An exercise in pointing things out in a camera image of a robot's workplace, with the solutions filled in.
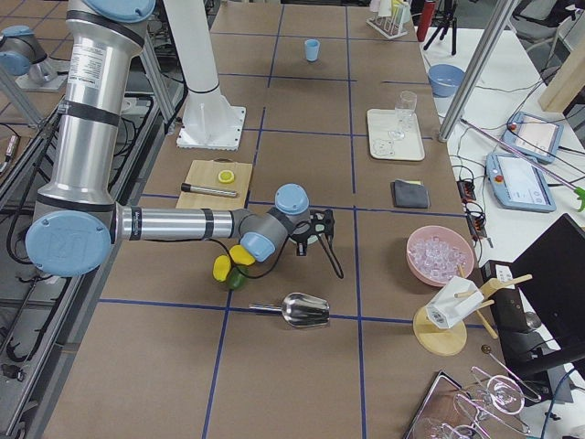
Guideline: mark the wooden mug tree stand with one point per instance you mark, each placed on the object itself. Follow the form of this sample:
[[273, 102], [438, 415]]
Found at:
[[449, 342]]

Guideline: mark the blue teach pendant near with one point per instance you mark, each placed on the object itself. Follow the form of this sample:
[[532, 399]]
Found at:
[[518, 185]]

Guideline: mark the black tripod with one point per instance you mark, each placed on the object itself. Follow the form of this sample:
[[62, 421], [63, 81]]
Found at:
[[446, 20]]

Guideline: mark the blue teach pendant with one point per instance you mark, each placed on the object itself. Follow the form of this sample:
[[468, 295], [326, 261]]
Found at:
[[518, 185], [533, 136]]

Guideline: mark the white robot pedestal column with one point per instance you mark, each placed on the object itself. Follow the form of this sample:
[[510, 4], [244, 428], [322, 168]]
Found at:
[[209, 120]]

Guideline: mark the clear ice cubes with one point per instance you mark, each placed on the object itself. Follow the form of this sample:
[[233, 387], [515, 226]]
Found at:
[[437, 259]]

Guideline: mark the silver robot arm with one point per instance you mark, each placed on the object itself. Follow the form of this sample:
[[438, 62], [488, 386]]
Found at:
[[76, 219]]

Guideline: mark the white mug on stand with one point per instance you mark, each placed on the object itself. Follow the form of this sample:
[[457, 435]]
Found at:
[[453, 303]]

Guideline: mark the lemon slice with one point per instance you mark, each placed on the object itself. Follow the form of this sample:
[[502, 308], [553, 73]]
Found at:
[[226, 176]]

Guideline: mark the wooden cutting board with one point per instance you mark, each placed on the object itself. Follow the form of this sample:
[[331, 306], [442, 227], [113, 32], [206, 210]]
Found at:
[[204, 173]]

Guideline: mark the grey folded cloth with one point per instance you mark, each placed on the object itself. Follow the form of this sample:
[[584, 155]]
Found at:
[[409, 195]]

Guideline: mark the blue teach pendant far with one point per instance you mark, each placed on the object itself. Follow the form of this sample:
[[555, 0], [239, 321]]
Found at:
[[533, 136]]

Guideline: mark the black handled knife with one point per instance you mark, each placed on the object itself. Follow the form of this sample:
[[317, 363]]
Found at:
[[208, 191]]

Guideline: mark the blue plastic bowl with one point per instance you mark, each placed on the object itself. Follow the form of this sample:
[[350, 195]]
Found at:
[[445, 79]]

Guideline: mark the metal ice scoop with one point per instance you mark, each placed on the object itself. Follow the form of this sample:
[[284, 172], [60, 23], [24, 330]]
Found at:
[[299, 310]]

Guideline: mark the upturned wine glasses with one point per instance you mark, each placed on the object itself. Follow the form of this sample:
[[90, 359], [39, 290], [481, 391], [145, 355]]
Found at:
[[490, 406]]

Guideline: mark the black monitor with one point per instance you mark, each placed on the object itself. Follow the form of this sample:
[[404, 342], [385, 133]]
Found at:
[[555, 260]]

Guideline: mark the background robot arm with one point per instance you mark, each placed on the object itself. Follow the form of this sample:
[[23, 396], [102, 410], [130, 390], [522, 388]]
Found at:
[[28, 63]]

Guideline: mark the white wire dish rack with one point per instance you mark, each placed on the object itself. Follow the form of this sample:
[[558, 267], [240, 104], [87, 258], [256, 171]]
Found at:
[[389, 17]]

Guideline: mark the aluminium frame post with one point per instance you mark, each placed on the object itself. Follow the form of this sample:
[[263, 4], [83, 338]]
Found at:
[[487, 42]]

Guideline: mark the metal tray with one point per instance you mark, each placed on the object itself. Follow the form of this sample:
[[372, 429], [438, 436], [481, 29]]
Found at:
[[436, 415]]

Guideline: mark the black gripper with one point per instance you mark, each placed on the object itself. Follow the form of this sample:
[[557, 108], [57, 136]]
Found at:
[[299, 240]]

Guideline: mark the light blue plastic cup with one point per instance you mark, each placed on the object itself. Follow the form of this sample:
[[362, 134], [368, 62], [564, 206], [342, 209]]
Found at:
[[311, 49]]

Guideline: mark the green lime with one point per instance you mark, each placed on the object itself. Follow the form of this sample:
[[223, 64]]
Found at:
[[237, 277]]

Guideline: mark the yellow lemon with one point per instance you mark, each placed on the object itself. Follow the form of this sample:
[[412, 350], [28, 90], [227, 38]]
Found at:
[[241, 256], [221, 268]]

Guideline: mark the clear wine glass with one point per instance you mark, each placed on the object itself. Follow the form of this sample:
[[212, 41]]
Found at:
[[404, 109]]

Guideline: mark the cream bear tray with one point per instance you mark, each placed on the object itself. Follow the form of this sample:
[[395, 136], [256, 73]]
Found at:
[[389, 140]]

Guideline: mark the pink bowl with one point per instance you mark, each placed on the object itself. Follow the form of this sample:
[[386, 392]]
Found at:
[[448, 235]]

